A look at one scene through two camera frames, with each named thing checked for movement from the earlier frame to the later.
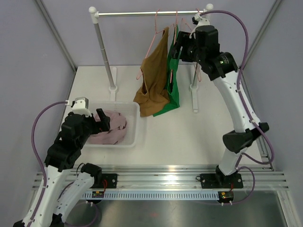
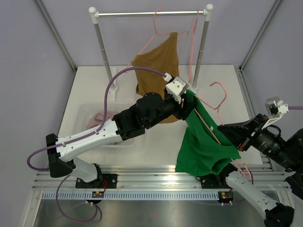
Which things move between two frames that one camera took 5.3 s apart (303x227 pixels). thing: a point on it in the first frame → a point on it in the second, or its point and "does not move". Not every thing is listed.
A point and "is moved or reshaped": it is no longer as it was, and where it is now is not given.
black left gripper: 102,126 → 182,113
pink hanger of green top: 174,39 → 219,110
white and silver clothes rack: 111,71 does not move
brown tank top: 153,93 is moved or reshaped
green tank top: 173,89 → 203,146
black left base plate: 108,181 does not move
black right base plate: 221,181 does not move
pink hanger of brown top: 140,73 → 126,71
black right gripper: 183,40 → 241,132
